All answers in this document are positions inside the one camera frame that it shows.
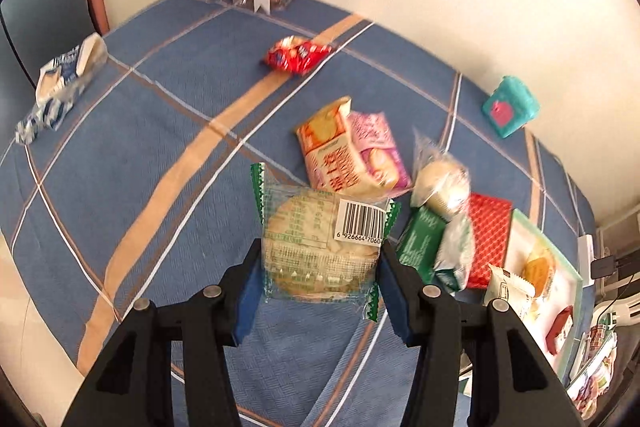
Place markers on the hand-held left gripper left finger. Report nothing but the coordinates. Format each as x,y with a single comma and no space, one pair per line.
247,302

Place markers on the dark green snack packet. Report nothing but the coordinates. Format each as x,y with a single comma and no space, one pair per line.
417,242

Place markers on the blue plaid tablecloth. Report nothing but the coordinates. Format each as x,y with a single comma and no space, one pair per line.
150,132

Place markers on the colourful printed bag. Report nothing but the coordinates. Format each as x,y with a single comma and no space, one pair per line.
595,377

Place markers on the round cracker packet green edges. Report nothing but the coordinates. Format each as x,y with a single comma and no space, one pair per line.
310,232

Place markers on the small red candy packet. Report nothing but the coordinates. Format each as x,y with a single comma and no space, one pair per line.
292,55

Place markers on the white and green snack packet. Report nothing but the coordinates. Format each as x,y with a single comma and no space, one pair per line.
455,252

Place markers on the teal toy house box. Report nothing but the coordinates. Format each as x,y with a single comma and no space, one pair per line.
510,107

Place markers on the pink purple snack packet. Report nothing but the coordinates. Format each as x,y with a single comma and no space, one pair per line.
380,147

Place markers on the blue and white packet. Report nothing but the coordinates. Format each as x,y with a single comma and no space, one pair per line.
60,77

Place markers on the small red white packet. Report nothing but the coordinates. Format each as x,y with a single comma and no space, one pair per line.
560,329

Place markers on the clear steamed cake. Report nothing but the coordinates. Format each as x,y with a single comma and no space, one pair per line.
445,187

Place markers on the red patterned flat packet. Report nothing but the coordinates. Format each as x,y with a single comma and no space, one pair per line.
487,232

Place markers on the black electronic device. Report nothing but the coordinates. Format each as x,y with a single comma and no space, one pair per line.
604,268

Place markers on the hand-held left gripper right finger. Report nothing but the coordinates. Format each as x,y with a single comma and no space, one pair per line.
397,302

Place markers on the yellow cake clear packet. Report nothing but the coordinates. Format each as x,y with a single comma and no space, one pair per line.
537,272

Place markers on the cream snack packet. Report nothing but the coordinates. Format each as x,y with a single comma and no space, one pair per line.
505,289

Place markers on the white box with green rim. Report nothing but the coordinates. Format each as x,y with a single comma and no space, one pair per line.
520,237

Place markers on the orange biscuit packet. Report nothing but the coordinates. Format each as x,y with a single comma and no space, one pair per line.
327,142

